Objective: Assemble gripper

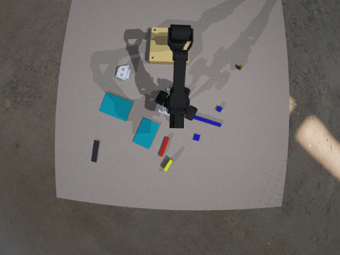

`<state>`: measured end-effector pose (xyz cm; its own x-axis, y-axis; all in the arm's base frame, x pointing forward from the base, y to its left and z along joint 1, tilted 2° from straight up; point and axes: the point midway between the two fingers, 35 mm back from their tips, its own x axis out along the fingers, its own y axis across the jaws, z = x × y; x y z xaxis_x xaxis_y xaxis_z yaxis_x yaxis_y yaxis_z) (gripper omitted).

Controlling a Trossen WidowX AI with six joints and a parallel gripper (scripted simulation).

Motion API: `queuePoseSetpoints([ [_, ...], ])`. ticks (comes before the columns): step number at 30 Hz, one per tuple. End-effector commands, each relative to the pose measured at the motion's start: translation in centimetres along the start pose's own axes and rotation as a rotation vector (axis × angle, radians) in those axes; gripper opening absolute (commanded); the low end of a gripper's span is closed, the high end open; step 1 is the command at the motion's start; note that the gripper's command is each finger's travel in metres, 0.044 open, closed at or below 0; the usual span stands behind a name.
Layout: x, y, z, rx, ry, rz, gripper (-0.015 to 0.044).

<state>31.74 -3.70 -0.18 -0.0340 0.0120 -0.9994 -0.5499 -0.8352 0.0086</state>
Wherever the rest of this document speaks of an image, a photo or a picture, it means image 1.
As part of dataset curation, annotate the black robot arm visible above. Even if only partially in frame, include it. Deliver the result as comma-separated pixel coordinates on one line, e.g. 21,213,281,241
167,24,193,128

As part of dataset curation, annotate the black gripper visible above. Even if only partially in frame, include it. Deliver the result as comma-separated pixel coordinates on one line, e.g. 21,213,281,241
155,91,198,120

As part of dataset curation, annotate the dark grey flat bar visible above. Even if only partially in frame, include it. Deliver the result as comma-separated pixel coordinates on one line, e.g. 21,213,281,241
91,141,99,163

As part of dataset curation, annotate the white plate with two holes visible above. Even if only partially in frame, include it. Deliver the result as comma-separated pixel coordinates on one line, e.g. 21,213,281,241
116,65,129,81

